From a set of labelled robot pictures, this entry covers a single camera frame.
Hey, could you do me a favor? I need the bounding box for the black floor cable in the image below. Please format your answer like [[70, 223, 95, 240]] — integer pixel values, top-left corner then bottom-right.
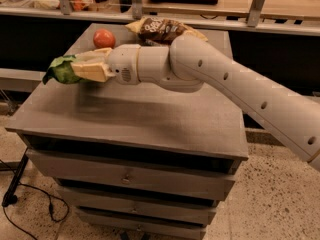
[[0, 159, 71, 240]]

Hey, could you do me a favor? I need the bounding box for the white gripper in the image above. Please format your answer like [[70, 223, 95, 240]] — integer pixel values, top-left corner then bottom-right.
[[71, 44, 141, 85]]

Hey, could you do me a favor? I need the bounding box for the black stand leg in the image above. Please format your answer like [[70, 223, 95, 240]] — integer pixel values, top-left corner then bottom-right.
[[0, 154, 29, 207]]

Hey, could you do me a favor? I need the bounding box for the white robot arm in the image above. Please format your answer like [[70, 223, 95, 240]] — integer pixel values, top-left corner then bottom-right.
[[71, 35, 320, 170]]

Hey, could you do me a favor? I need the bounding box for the metal shelf bracket middle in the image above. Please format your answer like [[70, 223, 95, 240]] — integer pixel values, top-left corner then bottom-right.
[[131, 0, 142, 19]]

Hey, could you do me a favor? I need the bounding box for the red orange apple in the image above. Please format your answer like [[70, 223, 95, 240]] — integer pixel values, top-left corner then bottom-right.
[[93, 29, 116, 48]]

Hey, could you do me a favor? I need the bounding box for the metal shelf bracket right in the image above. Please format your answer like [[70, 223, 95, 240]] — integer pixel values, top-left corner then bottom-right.
[[247, 0, 265, 27]]

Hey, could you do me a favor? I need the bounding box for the green rice chip bag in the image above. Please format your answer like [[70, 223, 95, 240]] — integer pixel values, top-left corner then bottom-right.
[[42, 55, 85, 85]]

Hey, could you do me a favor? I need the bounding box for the brown yellow chip bag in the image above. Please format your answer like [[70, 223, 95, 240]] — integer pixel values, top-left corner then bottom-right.
[[126, 17, 208, 45]]

